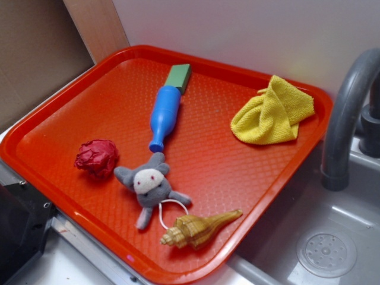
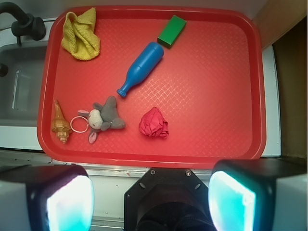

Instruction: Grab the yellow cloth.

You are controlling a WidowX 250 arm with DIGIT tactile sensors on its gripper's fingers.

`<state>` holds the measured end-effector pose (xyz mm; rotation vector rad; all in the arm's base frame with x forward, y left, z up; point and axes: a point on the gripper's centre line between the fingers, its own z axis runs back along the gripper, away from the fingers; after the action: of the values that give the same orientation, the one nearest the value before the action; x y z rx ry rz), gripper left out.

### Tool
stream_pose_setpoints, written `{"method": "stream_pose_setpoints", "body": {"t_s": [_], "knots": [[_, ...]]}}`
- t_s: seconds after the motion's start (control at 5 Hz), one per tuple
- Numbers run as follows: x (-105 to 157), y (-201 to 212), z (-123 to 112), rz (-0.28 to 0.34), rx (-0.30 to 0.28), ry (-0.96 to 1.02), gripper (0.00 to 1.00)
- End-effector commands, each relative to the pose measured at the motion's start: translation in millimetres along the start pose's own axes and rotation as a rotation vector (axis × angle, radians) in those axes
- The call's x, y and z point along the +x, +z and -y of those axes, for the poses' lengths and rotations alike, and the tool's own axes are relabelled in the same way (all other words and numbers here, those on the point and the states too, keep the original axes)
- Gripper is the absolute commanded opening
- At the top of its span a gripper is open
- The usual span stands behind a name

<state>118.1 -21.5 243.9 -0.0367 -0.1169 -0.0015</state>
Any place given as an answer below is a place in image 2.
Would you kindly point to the red plastic tray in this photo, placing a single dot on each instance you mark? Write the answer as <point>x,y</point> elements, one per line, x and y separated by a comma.
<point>209,87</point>

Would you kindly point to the grey plush donkey toy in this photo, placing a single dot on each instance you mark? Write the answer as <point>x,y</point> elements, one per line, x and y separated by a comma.
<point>102,117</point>

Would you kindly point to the yellow cloth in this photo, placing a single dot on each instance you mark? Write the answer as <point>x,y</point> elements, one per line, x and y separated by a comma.
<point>79,38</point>

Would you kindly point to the orange spiral seashell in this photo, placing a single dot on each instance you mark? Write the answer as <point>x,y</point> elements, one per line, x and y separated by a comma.
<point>59,124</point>

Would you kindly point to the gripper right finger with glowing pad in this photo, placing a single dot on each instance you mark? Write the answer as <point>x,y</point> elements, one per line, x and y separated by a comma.
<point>259,195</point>

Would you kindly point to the black faucet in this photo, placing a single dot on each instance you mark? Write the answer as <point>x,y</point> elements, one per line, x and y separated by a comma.
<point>25,25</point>

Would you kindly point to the green rectangular block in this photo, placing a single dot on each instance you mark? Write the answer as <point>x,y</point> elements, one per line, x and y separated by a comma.
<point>171,31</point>

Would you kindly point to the grey toy sink basin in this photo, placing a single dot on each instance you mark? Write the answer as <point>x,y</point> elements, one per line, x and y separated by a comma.
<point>20,87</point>

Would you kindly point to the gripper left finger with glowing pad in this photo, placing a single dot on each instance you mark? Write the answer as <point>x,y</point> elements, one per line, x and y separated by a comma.
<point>45,198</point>

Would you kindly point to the crumpled red cloth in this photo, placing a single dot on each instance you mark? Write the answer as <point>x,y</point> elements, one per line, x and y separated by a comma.
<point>153,124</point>

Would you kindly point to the blue plastic bottle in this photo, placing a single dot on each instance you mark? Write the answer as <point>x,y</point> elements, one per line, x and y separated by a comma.
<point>142,67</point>

